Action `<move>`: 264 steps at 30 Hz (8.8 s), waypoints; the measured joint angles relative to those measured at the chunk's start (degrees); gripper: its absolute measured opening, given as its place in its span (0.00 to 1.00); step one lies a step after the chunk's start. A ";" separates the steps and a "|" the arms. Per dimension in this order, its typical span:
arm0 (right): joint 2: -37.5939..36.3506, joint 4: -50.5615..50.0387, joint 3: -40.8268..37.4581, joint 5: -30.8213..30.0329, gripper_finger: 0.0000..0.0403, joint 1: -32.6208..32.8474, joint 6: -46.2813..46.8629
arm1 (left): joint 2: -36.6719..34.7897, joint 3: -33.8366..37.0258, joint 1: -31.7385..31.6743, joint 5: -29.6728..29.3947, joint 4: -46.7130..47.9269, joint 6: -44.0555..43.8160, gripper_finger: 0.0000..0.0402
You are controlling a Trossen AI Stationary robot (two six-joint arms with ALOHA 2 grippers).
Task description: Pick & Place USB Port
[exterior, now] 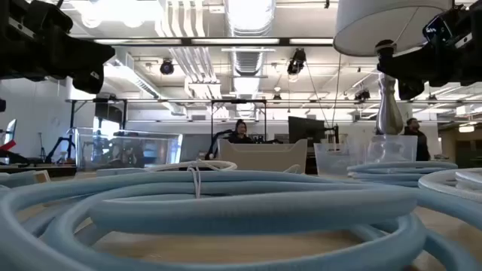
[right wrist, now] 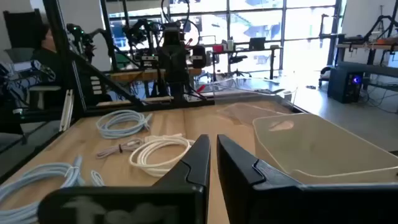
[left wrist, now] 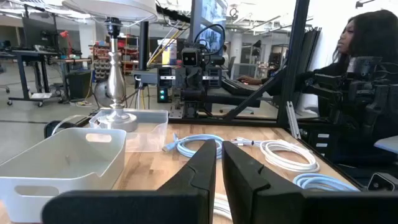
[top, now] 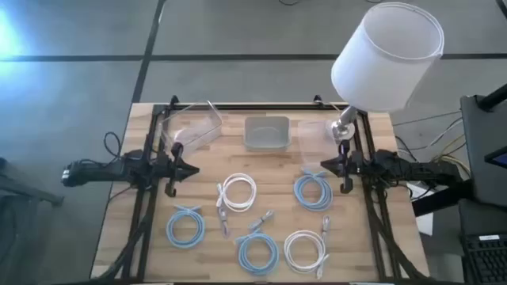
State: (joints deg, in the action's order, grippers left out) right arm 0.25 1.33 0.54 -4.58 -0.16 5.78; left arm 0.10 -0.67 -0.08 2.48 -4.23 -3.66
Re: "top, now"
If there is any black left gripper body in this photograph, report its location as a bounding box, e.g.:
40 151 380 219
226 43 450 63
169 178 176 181
160 142 187 198

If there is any black keyboard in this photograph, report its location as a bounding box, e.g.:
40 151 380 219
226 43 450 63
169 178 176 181
461 233 507 285

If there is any white paper sheet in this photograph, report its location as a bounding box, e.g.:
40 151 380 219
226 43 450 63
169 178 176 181
407 181 435 238

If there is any clear plastic bin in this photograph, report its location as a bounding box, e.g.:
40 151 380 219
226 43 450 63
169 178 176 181
158 100 223 158
296 118 341 173

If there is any yellow and white wire bundle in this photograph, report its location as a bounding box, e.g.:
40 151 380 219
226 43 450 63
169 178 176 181
395 114 472 179

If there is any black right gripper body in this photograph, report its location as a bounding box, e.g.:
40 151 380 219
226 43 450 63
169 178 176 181
335 139 364 196

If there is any black diagonal strut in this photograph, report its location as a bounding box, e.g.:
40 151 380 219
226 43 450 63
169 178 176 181
411 180 475 218

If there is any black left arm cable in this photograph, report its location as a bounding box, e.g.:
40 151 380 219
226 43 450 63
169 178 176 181
103 131 123 159

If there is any light blue cable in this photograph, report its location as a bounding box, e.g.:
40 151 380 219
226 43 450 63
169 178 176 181
293 169 334 212
234 228 280 277
165 204 206 249

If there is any black desk pole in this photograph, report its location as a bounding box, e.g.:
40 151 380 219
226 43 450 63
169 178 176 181
477 82 507 112

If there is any silver lamp with white shade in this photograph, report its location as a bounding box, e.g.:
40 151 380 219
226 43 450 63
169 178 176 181
330 2 445 143

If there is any black computer desk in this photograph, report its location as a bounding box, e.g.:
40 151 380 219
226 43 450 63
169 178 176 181
459 93 507 285

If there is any black aluminium table frame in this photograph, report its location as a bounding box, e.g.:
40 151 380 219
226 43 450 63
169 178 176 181
94 94 433 283

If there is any computer monitor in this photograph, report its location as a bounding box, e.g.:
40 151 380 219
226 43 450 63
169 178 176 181
485 146 507 169

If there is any dark metal stand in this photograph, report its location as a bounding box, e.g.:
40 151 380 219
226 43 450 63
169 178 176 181
0 157 65 285

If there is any short white cable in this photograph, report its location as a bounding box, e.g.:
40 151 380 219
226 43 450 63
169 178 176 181
248 209 276 232
321 215 332 249
218 205 231 239

